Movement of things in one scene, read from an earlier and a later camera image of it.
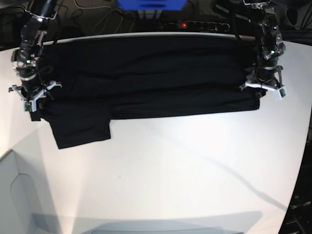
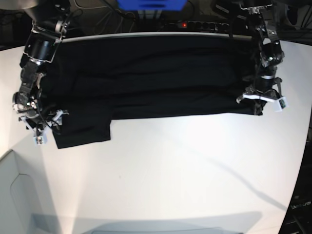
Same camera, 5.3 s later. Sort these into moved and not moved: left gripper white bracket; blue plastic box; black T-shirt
Moved: left gripper white bracket
Not moved: black T-shirt; blue plastic box
